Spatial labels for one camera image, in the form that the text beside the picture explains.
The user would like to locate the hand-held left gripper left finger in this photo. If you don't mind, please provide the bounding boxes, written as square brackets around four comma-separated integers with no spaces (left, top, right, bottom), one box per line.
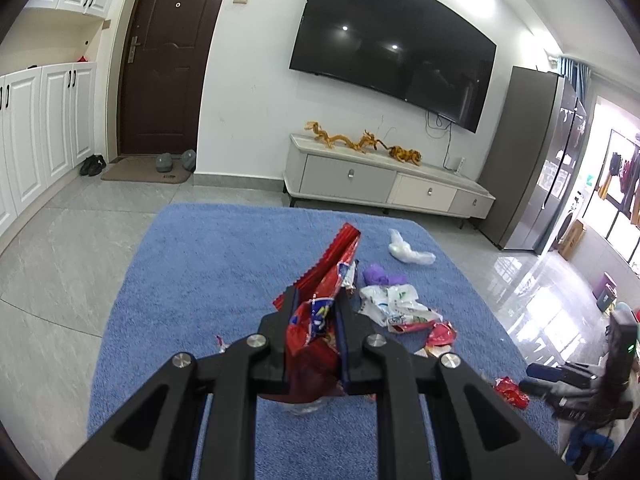
[55,285,301,480]

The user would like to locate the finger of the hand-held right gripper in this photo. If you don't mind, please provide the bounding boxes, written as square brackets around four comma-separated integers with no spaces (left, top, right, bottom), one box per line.
[519,379,557,398]
[525,362,607,391]

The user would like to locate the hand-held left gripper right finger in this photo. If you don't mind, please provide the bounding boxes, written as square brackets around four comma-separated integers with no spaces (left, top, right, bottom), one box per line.
[335,295,576,480]

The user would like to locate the red snack bag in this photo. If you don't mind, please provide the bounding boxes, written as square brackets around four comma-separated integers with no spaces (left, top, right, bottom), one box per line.
[272,224,363,403]

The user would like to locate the white printed plastic bag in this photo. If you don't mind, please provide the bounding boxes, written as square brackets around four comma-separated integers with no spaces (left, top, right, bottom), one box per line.
[357,284,443,333]

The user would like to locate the person's right hand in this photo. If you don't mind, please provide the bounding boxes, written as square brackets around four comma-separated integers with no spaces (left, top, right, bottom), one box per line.
[570,425,617,462]

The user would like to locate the red crumpled wrapper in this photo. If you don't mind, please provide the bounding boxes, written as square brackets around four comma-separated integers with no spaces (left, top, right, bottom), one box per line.
[424,322,458,357]
[492,376,531,408]

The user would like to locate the purple wrapper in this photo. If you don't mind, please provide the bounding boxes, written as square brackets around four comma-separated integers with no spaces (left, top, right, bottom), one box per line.
[362,264,403,288]

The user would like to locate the purple bin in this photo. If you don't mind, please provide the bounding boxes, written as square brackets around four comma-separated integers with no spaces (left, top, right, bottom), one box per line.
[592,272,618,306]

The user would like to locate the clear crumpled plastic bag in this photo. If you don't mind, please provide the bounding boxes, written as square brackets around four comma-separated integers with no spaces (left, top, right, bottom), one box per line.
[387,229,437,266]

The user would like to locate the blue blanket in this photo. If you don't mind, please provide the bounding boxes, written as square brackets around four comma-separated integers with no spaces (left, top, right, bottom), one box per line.
[87,203,560,480]

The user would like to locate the cardboard box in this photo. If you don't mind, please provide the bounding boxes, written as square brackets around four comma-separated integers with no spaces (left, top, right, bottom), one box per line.
[557,220,586,261]

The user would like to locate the white television cabinet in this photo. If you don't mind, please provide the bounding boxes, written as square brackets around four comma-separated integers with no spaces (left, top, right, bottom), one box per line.
[282,132,496,221]

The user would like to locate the hanging clothes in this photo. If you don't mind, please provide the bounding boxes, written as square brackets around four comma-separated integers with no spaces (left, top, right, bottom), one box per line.
[597,132,640,226]

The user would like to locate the gold dragon figurine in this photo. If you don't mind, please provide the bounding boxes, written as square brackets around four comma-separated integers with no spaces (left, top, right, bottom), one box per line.
[305,121,387,153]

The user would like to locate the brown doormat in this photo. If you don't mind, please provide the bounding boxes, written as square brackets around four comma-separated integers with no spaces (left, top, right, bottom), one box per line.
[101,156,193,183]

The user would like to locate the grey refrigerator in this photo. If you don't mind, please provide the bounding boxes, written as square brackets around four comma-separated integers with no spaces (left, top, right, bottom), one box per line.
[477,66,588,256]

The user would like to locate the blue curtain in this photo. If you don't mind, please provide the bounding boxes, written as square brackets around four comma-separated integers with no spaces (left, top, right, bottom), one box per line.
[557,56,591,106]

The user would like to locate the brown entrance door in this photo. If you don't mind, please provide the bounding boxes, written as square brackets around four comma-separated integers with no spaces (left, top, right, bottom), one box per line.
[117,0,236,157]

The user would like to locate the black wall television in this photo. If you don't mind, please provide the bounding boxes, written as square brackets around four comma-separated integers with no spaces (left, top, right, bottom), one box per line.
[289,0,497,133]

